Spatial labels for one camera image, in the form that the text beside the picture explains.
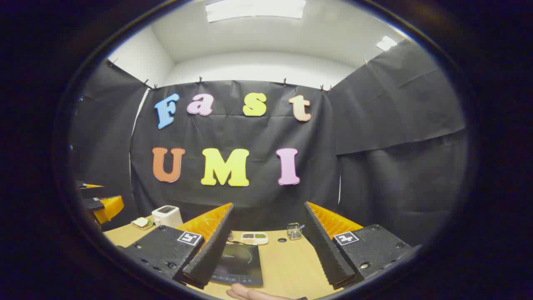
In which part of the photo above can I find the small ceiling light panel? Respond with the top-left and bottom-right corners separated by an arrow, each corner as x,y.
376,35 -> 398,52

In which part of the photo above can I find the pale rectangular sandwich plate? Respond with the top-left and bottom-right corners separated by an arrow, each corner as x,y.
131,217 -> 154,231

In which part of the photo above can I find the white toaster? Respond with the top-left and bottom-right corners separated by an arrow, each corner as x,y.
152,205 -> 184,228

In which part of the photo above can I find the black induction cooktop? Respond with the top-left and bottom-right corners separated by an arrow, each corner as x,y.
208,243 -> 264,287

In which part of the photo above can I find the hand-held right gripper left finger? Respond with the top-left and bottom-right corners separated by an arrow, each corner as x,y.
124,203 -> 235,289

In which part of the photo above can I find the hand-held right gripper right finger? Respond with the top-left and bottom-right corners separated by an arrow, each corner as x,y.
303,202 -> 422,290

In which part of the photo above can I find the white divided dish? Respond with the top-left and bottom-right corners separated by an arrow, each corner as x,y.
241,232 -> 269,245

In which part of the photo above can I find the large ceiling light panel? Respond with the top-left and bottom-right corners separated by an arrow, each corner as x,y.
205,0 -> 306,23

